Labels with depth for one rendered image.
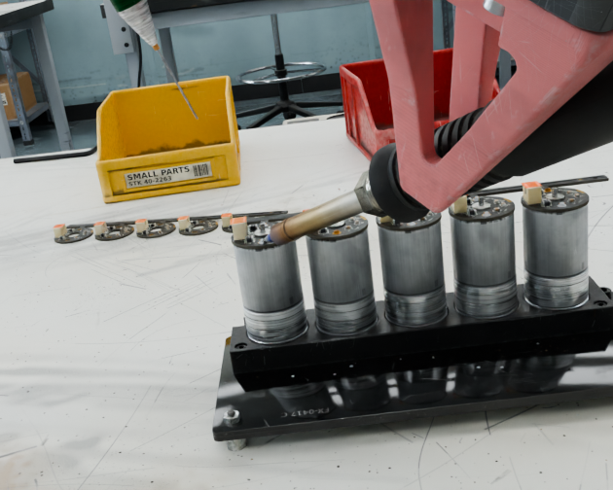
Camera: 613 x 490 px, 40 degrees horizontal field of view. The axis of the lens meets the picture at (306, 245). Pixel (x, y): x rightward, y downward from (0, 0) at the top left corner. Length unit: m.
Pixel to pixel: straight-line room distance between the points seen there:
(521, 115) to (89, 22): 4.70
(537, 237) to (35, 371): 0.22
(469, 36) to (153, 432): 0.18
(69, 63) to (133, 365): 4.58
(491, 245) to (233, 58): 4.47
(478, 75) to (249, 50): 4.51
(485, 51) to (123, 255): 0.31
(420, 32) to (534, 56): 0.04
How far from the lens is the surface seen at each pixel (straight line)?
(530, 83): 0.19
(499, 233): 0.32
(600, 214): 0.49
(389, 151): 0.25
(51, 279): 0.49
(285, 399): 0.31
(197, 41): 4.77
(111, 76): 4.89
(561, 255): 0.33
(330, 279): 0.32
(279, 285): 0.32
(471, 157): 0.21
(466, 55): 0.25
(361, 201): 0.26
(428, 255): 0.32
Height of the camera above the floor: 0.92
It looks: 21 degrees down
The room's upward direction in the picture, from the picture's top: 8 degrees counter-clockwise
